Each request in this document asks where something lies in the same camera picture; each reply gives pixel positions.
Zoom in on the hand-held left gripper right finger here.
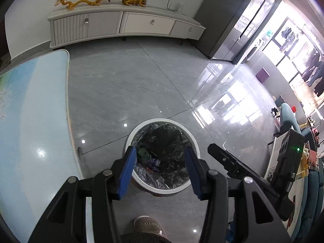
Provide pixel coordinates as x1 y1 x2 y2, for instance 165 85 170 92
184 145 291 243

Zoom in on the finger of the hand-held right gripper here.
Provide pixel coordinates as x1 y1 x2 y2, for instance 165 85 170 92
208 144 281 203

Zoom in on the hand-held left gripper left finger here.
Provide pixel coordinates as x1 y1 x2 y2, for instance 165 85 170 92
28 146 137 243

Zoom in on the black plastic bin liner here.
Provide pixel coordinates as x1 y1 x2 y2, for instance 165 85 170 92
130 123 194 189

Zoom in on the white round trash bin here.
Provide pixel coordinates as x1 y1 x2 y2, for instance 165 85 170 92
123 118 201 197

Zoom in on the white ribbed panel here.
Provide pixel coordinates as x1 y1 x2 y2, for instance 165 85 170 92
264 135 282 178

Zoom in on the crumpled green wrapper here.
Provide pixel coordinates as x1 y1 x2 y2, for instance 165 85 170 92
137 148 150 162

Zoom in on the crumpled silver blue wrapper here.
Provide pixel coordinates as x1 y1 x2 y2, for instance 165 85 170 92
147 158 163 173

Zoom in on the teal sofa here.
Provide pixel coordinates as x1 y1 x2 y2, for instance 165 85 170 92
296 157 324 241

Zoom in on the teal armchair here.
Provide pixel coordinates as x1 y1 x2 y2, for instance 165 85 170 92
280 103 302 135

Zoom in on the person's grey shoe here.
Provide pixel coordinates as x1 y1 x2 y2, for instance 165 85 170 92
133 215 166 238

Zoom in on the purple stool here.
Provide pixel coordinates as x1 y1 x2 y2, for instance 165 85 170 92
256 67 271 83

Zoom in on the row of hanging clothes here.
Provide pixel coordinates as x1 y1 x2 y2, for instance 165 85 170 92
280 27 324 95

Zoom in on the landscape print coffee table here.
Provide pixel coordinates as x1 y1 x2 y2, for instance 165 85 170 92
0 49 95 243

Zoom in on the white washing machine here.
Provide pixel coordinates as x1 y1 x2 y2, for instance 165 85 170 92
247 39 265 61

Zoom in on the grey sliding glass door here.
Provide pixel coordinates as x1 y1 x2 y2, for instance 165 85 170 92
208 0 275 63

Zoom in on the white TV cabinet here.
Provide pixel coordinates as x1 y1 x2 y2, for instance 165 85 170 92
47 4 205 50

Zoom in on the golden tiger figurine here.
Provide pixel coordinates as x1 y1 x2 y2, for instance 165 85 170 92
121 0 147 7

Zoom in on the golden dragon figurine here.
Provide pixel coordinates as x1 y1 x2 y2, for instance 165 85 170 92
54 0 113 10

